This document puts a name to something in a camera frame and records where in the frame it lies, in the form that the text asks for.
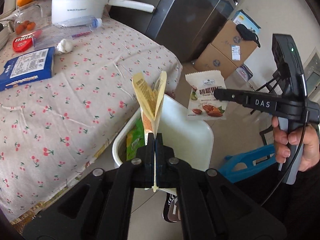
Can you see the white trash bin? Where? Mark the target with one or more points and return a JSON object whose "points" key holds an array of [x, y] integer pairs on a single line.
{"points": [[191, 140]]}

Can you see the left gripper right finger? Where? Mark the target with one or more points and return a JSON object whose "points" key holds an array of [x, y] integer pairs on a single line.
{"points": [[160, 163]]}

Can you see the grey refrigerator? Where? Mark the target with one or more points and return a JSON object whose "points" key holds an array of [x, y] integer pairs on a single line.
{"points": [[176, 24]]}

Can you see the beige bread wrapper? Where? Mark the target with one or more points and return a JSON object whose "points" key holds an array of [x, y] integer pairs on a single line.
{"points": [[150, 100]]}

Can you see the person right hand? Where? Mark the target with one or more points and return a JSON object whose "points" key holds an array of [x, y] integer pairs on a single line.
{"points": [[310, 155]]}

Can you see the white electric cooking pot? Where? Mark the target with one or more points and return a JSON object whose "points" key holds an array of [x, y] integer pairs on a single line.
{"points": [[63, 10]]}

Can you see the blue carton box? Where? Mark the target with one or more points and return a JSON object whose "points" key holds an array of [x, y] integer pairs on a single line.
{"points": [[30, 67]]}

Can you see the white nut snack packet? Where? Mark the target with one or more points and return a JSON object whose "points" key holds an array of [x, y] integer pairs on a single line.
{"points": [[202, 103]]}

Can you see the clear plastic water bottle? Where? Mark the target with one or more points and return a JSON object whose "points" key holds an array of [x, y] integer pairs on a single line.
{"points": [[73, 28]]}

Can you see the red round noodle lid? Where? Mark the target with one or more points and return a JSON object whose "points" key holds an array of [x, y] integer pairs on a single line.
{"points": [[24, 42]]}

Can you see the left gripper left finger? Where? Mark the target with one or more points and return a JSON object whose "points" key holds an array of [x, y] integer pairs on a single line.
{"points": [[149, 161]]}

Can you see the striped slipper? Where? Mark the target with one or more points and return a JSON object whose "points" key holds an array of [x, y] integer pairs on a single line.
{"points": [[171, 211]]}

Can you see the lower cardboard box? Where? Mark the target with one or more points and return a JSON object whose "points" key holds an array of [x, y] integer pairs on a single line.
{"points": [[212, 59]]}

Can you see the cherry pattern tablecloth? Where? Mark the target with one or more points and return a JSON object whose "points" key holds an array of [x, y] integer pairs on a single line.
{"points": [[52, 130]]}

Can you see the blue plastic stool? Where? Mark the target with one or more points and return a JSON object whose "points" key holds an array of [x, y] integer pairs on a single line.
{"points": [[244, 165]]}

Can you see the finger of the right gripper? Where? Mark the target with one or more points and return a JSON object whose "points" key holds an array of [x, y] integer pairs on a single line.
{"points": [[224, 94]]}

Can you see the white tissue ball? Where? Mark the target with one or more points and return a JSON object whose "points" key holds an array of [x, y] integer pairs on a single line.
{"points": [[63, 47]]}

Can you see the green snack bag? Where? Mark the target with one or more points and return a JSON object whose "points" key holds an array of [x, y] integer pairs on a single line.
{"points": [[134, 140]]}

